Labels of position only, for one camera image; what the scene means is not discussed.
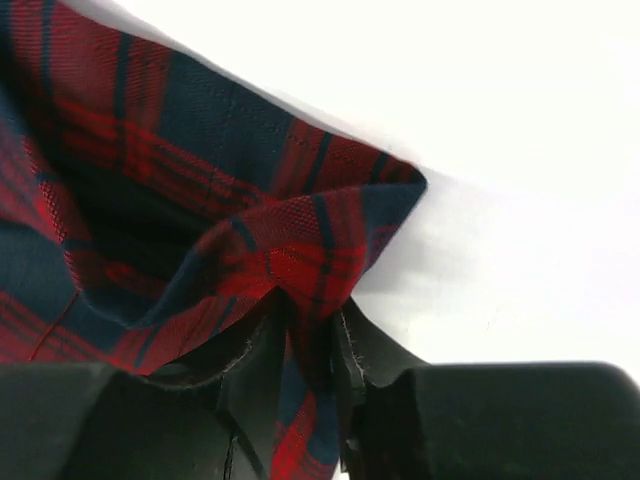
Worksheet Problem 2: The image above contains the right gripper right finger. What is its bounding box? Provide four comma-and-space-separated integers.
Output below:
331, 301, 639, 480

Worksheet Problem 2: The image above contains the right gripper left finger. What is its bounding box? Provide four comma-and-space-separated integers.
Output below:
1, 315, 285, 480

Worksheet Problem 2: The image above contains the red plaid pleated skirt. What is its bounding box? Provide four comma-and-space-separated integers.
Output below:
1, 1, 427, 479

